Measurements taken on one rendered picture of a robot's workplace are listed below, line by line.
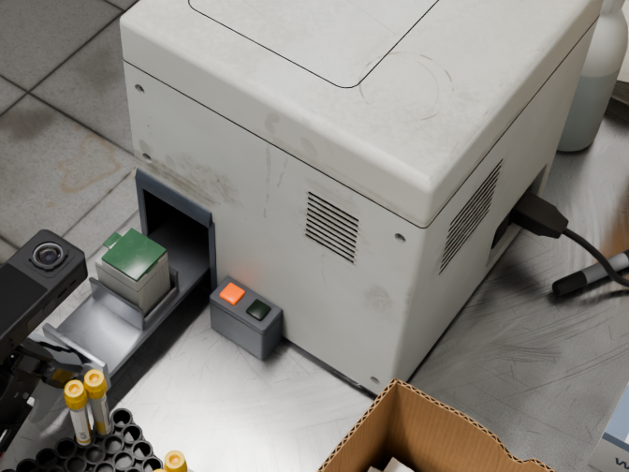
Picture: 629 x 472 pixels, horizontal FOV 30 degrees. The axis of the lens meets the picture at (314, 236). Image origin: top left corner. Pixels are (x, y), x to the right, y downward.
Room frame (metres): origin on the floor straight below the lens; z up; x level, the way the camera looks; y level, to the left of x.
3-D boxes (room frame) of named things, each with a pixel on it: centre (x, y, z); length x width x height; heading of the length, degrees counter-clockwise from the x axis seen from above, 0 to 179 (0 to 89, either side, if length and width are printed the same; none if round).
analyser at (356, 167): (0.67, -0.02, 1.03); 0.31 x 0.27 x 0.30; 149
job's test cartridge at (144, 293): (0.56, 0.15, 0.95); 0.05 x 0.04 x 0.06; 59
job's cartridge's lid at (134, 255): (0.56, 0.15, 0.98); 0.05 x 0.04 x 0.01; 59
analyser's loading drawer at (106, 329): (0.58, 0.14, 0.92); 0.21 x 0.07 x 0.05; 149
